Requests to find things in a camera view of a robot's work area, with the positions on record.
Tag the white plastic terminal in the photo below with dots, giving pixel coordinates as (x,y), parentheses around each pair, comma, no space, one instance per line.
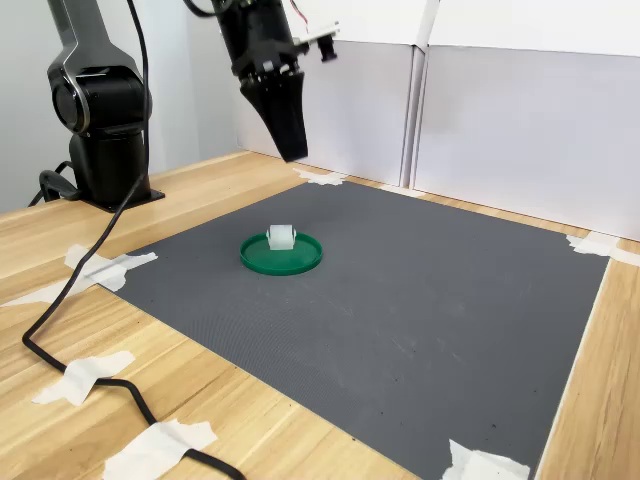
(280,239)

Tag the round green lid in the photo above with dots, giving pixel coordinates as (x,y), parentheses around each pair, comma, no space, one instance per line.
(280,262)

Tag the white tape strip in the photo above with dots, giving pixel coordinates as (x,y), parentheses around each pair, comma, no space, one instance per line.
(112,270)
(480,465)
(30,297)
(322,176)
(155,450)
(595,246)
(82,377)

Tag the pale grey partition panel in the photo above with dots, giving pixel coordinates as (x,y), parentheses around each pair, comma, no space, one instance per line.
(530,140)
(360,110)

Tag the white board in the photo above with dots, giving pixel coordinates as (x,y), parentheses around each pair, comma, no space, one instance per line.
(540,25)
(380,20)

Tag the dark grey mat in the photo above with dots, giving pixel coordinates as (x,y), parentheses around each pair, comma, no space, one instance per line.
(360,310)

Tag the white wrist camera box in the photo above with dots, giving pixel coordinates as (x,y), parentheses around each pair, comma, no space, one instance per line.
(320,32)

